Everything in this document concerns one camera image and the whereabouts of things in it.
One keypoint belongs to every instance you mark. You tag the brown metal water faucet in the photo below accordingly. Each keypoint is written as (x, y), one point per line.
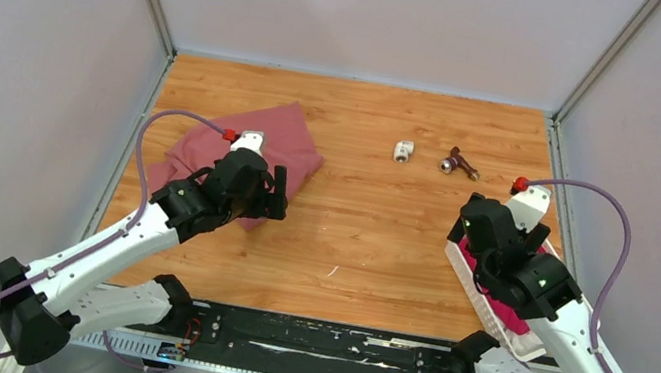
(455, 161)

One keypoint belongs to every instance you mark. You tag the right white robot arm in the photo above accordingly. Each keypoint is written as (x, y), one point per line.
(537, 285)

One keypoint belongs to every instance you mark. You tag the dusty pink cloth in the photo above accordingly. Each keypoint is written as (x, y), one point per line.
(288, 143)

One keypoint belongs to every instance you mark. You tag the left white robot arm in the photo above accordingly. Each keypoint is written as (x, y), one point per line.
(45, 304)

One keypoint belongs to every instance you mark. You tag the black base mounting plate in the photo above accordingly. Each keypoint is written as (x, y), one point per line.
(263, 341)

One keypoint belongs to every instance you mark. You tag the white pipe elbow fitting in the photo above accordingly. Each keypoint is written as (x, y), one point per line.
(403, 150)

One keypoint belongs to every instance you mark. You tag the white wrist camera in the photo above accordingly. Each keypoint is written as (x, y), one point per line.
(253, 141)
(529, 207)

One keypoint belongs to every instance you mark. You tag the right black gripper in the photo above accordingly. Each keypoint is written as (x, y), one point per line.
(536, 238)

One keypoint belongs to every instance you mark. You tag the white plastic basket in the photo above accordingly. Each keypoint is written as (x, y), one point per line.
(525, 348)

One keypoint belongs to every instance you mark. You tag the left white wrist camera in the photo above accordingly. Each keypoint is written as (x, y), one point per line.
(253, 141)

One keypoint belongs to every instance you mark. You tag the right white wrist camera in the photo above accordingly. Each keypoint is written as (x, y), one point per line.
(529, 207)

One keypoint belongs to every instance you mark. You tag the magenta cloth in basket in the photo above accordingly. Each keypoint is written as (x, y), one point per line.
(503, 312)

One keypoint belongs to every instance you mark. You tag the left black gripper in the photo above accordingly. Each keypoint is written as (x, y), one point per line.
(279, 199)

